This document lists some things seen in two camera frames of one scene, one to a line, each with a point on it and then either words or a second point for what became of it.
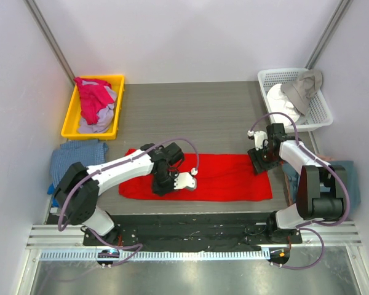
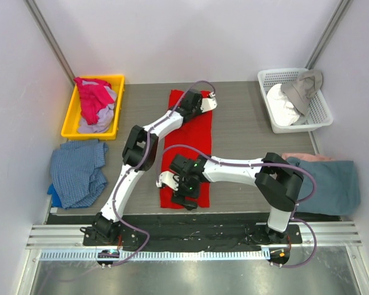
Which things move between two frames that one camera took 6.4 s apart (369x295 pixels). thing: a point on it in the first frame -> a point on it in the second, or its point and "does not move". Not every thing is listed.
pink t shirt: [93, 98] does not move
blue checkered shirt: [90, 152] does not move
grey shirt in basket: [300, 90] does not move
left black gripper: [160, 187] -> [195, 100]
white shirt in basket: [279, 102] does not move
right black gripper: [261, 160] -> [181, 198]
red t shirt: [219, 177] -> [192, 137]
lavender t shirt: [105, 115] does not move
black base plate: [191, 232] does not move
